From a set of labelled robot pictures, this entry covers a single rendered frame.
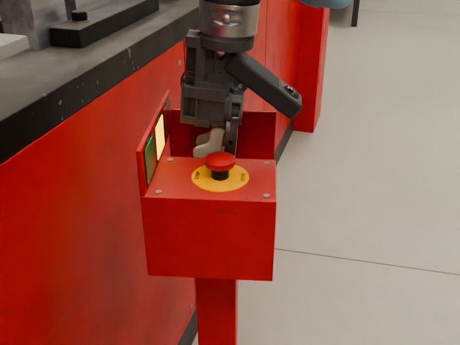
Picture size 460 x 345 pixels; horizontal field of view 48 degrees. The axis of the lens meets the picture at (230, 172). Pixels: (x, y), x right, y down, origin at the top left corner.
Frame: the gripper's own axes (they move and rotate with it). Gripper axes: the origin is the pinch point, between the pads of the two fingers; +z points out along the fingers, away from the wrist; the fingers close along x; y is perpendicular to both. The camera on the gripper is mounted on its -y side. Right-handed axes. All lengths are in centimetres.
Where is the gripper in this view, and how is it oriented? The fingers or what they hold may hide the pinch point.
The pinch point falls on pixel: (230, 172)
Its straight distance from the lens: 75.0
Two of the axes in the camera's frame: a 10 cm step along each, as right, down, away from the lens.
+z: -0.8, 8.7, 4.9
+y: -9.9, -1.1, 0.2
